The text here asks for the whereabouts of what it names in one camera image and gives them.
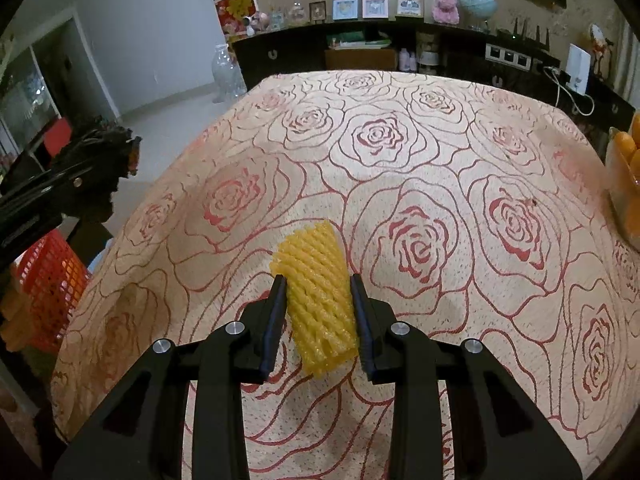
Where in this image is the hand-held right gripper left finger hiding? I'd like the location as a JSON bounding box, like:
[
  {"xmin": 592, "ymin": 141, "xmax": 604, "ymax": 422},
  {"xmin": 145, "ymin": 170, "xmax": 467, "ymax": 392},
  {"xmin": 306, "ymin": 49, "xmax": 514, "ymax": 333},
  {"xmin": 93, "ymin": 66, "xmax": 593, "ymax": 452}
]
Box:
[{"xmin": 52, "ymin": 274, "xmax": 289, "ymax": 480}]

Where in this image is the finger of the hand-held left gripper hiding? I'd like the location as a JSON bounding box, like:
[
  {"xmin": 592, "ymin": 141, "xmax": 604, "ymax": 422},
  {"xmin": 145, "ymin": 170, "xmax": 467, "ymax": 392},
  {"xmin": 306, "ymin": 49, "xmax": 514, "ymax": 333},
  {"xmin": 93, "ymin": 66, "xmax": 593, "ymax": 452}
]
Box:
[{"xmin": 0, "ymin": 159, "xmax": 123, "ymax": 221}]

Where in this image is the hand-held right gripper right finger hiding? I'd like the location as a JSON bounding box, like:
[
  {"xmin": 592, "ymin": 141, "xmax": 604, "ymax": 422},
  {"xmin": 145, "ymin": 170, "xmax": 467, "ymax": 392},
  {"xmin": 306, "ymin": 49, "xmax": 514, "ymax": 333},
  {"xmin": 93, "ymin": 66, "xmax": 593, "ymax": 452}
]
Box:
[{"xmin": 350, "ymin": 274, "xmax": 583, "ymax": 480}]

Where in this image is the yellow foam net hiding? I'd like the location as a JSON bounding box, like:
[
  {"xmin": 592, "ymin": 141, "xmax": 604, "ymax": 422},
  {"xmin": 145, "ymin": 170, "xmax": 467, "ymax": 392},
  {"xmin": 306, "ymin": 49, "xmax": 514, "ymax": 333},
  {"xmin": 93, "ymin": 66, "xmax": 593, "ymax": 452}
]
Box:
[{"xmin": 270, "ymin": 221, "xmax": 360, "ymax": 378}]

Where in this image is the red plastic basket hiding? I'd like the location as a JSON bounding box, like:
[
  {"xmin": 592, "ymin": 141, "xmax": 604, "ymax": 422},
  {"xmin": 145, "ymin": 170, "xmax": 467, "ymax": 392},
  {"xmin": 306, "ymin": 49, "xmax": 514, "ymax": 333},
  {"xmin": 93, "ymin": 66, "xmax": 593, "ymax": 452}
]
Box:
[{"xmin": 12, "ymin": 230, "xmax": 94, "ymax": 356}]

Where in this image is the red chair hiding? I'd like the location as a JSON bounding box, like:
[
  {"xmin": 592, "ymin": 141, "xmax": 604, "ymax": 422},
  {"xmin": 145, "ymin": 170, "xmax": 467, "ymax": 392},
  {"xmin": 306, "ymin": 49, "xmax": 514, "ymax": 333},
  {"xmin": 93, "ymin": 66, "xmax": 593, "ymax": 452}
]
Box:
[{"xmin": 44, "ymin": 117, "xmax": 74, "ymax": 158}]

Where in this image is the clear large water jug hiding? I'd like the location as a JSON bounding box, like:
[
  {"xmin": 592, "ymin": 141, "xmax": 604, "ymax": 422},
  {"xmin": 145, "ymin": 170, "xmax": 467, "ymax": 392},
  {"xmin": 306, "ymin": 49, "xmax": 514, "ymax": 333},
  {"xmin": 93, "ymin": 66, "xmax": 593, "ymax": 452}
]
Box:
[{"xmin": 211, "ymin": 43, "xmax": 248, "ymax": 103}]

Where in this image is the red floral poster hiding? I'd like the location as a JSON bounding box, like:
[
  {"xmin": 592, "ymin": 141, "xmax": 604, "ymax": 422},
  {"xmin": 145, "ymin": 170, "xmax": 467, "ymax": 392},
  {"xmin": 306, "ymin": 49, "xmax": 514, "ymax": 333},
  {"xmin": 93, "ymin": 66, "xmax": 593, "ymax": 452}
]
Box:
[{"xmin": 215, "ymin": 0, "xmax": 257, "ymax": 38}]

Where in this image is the wooden drawer box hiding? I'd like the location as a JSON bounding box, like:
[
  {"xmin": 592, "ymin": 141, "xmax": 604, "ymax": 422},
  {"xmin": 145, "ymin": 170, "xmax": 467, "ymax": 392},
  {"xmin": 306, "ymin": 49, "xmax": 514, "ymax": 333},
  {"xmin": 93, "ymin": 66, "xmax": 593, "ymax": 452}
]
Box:
[{"xmin": 325, "ymin": 47, "xmax": 399, "ymax": 71}]

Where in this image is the black television cabinet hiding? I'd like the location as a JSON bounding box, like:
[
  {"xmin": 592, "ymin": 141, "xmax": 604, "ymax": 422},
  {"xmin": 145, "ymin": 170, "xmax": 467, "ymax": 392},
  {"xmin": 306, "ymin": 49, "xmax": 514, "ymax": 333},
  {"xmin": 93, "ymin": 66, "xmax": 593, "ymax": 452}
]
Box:
[{"xmin": 231, "ymin": 16, "xmax": 640, "ymax": 133}]

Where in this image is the small pink figurine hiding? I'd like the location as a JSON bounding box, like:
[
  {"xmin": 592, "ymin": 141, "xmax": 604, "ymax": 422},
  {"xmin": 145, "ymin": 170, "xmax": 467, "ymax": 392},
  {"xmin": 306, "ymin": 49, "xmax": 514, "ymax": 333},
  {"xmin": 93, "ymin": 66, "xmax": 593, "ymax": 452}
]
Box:
[{"xmin": 256, "ymin": 10, "xmax": 286, "ymax": 34}]

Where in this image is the green paper stack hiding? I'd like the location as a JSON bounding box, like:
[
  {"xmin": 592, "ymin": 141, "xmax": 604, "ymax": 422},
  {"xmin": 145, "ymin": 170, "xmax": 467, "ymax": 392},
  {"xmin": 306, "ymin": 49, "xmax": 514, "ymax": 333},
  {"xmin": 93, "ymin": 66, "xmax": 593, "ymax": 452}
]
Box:
[{"xmin": 327, "ymin": 32, "xmax": 391, "ymax": 49}]

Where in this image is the glass fruit bowl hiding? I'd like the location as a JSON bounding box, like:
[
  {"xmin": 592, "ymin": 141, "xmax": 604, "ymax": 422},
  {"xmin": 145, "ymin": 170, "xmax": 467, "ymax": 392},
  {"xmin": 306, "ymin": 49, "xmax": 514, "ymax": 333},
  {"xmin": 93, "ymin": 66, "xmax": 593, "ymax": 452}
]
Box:
[{"xmin": 606, "ymin": 150, "xmax": 640, "ymax": 253}]

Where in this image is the white socket panel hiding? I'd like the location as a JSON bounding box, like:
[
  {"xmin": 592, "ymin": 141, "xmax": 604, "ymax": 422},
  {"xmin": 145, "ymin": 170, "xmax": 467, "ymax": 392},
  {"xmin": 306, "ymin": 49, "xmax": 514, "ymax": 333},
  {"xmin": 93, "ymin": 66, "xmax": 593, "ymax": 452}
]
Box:
[{"xmin": 485, "ymin": 42, "xmax": 532, "ymax": 69}]

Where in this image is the orange fruit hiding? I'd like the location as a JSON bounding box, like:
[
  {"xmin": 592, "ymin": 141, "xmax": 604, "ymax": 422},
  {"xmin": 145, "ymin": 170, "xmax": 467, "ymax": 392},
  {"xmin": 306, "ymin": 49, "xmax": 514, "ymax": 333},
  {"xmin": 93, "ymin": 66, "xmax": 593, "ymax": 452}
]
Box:
[{"xmin": 607, "ymin": 129, "xmax": 639, "ymax": 176}]

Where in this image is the black router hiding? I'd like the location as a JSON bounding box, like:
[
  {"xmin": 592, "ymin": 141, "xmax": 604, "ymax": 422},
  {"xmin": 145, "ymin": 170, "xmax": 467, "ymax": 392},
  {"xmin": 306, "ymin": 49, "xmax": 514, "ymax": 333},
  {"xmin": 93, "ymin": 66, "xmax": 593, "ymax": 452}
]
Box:
[{"xmin": 497, "ymin": 17, "xmax": 551, "ymax": 51}]

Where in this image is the pink plush toy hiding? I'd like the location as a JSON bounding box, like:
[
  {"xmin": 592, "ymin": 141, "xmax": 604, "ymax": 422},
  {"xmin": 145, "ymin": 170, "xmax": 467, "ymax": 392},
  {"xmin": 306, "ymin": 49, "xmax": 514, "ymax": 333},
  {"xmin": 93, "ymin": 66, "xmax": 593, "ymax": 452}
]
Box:
[{"xmin": 432, "ymin": 0, "xmax": 461, "ymax": 24}]

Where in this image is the white box device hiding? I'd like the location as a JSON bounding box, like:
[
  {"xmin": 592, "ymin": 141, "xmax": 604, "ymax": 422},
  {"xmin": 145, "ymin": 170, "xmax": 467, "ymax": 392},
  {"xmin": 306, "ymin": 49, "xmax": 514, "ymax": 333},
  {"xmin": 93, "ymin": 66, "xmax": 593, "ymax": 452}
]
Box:
[{"xmin": 565, "ymin": 43, "xmax": 592, "ymax": 95}]

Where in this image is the light blue globe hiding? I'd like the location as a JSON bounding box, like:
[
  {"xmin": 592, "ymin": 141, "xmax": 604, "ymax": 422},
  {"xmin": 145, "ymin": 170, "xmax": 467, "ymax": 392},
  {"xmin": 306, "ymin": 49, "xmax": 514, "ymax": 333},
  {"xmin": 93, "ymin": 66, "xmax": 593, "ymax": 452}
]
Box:
[{"xmin": 458, "ymin": 0, "xmax": 498, "ymax": 31}]

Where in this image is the white bird figurine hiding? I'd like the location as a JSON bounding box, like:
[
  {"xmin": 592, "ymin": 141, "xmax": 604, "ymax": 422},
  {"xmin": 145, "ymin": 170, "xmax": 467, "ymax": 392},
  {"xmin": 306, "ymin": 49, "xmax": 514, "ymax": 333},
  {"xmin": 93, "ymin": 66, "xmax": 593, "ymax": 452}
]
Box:
[{"xmin": 587, "ymin": 22, "xmax": 616, "ymax": 79}]

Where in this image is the white cable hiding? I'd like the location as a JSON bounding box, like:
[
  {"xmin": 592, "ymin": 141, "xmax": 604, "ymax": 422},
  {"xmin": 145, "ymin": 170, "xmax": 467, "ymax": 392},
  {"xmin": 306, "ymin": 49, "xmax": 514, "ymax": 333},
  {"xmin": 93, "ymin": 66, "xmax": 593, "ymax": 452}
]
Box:
[{"xmin": 542, "ymin": 65, "xmax": 596, "ymax": 116}]

